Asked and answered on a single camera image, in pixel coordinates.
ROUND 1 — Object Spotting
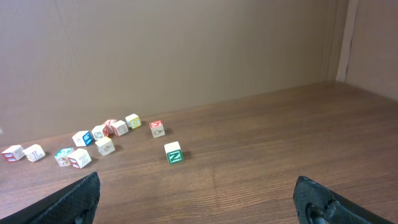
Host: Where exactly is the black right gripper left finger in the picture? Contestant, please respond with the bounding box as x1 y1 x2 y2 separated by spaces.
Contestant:
1 172 100 224

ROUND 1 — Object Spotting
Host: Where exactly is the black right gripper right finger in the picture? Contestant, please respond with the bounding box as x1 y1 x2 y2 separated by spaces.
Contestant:
293 175 392 224

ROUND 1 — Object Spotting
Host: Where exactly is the red side bird block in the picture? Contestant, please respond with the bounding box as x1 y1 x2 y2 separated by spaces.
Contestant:
67 148 91 169

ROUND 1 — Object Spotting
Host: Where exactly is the yellow K letter block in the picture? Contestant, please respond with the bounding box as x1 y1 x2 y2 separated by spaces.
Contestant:
95 137 116 156

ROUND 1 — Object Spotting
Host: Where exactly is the blue 2 number block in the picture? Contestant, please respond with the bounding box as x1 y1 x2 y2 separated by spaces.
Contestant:
72 131 93 147

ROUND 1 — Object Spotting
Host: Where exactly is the green Z letter block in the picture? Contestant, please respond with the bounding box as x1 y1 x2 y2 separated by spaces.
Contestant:
164 141 183 164

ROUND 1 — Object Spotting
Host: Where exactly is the teal top 8 block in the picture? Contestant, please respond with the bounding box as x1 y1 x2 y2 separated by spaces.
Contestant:
55 147 75 167

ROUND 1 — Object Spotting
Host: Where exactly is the white turtle yellow block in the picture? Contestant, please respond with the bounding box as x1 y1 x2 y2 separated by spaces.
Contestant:
22 144 45 162

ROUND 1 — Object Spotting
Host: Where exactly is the white 8 number block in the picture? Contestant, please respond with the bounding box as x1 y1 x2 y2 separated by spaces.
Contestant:
91 124 109 141

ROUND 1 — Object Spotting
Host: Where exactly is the red white far-left block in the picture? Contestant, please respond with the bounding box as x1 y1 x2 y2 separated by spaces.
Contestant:
1 145 25 162

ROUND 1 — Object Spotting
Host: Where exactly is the red A letter block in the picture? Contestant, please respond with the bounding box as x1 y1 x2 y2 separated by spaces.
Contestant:
103 119 117 134

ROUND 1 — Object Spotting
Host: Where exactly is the red U letter block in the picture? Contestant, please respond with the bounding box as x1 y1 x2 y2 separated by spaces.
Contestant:
111 120 129 136

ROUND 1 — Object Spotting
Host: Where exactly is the yellow S corner block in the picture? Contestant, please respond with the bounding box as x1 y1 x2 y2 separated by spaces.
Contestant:
125 113 142 129

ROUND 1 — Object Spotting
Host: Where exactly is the red Q letter block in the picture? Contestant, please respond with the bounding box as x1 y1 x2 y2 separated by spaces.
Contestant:
149 120 165 138

